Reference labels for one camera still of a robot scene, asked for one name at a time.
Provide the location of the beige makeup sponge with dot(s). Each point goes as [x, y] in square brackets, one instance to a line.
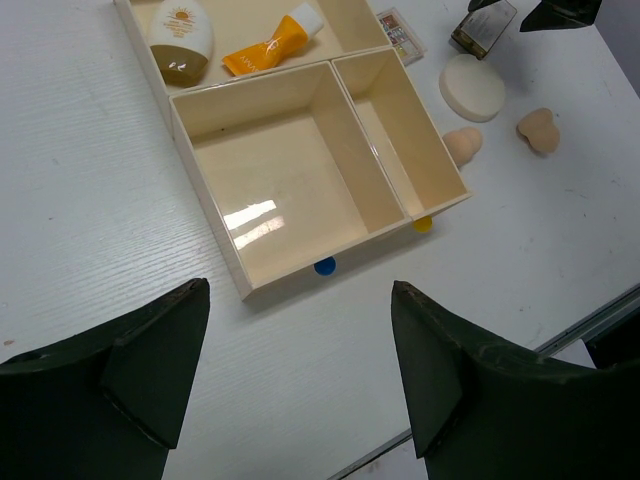
[463, 144]
[540, 131]

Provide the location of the cream compartment organizer box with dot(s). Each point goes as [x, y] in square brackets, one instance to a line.
[298, 164]

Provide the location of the orange cream tube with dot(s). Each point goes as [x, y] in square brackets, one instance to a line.
[294, 31]

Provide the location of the white gold sunscreen bottle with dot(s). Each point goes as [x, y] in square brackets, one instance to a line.
[180, 37]

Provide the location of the colourful eyeshadow palette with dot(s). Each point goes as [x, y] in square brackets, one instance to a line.
[403, 38]

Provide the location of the dark gold makeup box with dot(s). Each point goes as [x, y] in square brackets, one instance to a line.
[480, 29]

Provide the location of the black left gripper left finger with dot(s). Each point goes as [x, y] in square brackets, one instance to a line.
[110, 402]

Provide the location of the round white powder puff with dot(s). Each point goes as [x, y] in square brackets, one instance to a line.
[472, 88]

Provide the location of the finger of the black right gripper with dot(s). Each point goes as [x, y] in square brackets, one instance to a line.
[561, 15]
[475, 5]

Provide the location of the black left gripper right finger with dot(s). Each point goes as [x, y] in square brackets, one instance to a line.
[483, 407]

